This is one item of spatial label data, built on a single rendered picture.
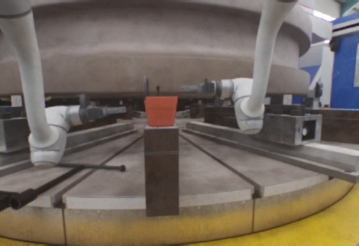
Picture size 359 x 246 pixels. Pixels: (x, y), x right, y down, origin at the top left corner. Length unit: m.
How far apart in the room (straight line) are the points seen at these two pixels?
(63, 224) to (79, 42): 1.33
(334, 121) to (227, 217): 1.93
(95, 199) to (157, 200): 0.39
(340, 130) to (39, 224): 2.86
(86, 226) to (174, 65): 1.16
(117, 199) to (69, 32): 1.39
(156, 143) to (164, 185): 0.18
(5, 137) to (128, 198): 0.94
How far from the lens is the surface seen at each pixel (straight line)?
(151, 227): 1.19
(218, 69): 1.59
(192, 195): 1.08
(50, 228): 1.39
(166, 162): 0.80
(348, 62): 6.12
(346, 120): 2.80
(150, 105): 0.79
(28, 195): 1.22
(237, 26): 1.95
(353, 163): 1.59
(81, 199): 1.17
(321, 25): 5.77
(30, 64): 0.78
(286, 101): 1.83
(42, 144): 0.87
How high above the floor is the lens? 0.80
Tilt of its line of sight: 7 degrees down
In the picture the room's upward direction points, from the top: straight up
